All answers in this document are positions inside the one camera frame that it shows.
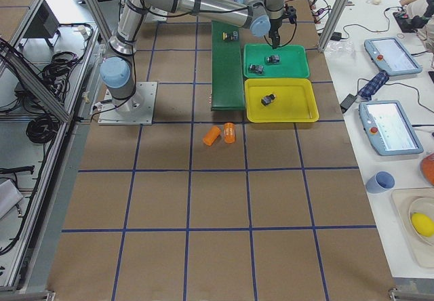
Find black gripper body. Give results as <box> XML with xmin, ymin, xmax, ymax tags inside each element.
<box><xmin>269</xmin><ymin>19</ymin><xmax>281</xmax><ymax>45</ymax></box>

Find green push button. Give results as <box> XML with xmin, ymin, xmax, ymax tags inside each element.
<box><xmin>248</xmin><ymin>64</ymin><xmax>264</xmax><ymax>75</ymax></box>
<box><xmin>264</xmin><ymin>54</ymin><xmax>281</xmax><ymax>64</ymax></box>

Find yellow mushroom push button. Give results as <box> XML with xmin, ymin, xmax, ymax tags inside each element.
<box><xmin>261</xmin><ymin>94</ymin><xmax>276</xmax><ymax>106</ymax></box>

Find orange cylinder with label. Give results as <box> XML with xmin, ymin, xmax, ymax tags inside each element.
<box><xmin>224</xmin><ymin>122</ymin><xmax>236</xmax><ymax>144</ymax></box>

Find plain orange cylinder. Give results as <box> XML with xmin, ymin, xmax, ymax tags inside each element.
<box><xmin>203</xmin><ymin>126</ymin><xmax>221</xmax><ymax>146</ymax></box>

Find green plastic tray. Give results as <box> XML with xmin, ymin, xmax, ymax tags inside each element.
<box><xmin>243</xmin><ymin>43</ymin><xmax>310</xmax><ymax>79</ymax></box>

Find green conveyor belt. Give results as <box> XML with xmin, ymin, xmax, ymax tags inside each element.
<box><xmin>211</xmin><ymin>21</ymin><xmax>245</xmax><ymax>111</ymax></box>

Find yellow plastic tray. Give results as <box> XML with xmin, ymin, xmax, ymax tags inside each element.
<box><xmin>244</xmin><ymin>78</ymin><xmax>319</xmax><ymax>123</ymax></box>

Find black power adapter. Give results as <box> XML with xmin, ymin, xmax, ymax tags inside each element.
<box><xmin>340</xmin><ymin>94</ymin><xmax>357</xmax><ymax>114</ymax></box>

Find upper teach pendant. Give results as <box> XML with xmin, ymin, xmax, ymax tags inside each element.
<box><xmin>363</xmin><ymin>37</ymin><xmax>422</xmax><ymax>77</ymax></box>

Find teach pendant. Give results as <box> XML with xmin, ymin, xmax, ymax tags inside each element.
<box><xmin>363</xmin><ymin>37</ymin><xmax>422</xmax><ymax>77</ymax></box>
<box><xmin>358</xmin><ymin>100</ymin><xmax>424</xmax><ymax>156</ymax></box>

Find blue plaid folded umbrella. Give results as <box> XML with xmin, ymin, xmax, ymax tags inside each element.
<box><xmin>358</xmin><ymin>71</ymin><xmax>390</xmax><ymax>101</ymax></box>

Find lower teach pendant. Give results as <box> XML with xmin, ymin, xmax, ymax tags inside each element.
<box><xmin>358</xmin><ymin>100</ymin><xmax>424</xmax><ymax>156</ymax></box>

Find blue plastic cup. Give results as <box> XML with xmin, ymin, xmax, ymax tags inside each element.
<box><xmin>366</xmin><ymin>172</ymin><xmax>395</xmax><ymax>194</ymax></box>

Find beige tray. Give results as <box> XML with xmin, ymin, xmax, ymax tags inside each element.
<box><xmin>391</xmin><ymin>188</ymin><xmax>433</xmax><ymax>269</ymax></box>

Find yellow lemon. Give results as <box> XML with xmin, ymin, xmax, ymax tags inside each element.
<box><xmin>411</xmin><ymin>213</ymin><xmax>433</xmax><ymax>237</ymax></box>

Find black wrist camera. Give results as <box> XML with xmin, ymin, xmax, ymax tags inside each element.
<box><xmin>284</xmin><ymin>4</ymin><xmax>297</xmax><ymax>24</ymax></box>

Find aluminium frame post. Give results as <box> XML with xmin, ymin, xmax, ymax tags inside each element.
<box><xmin>318</xmin><ymin>0</ymin><xmax>348</xmax><ymax>52</ymax></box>

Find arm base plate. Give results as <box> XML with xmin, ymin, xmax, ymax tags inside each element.
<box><xmin>98</xmin><ymin>81</ymin><xmax>157</xmax><ymax>125</ymax></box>

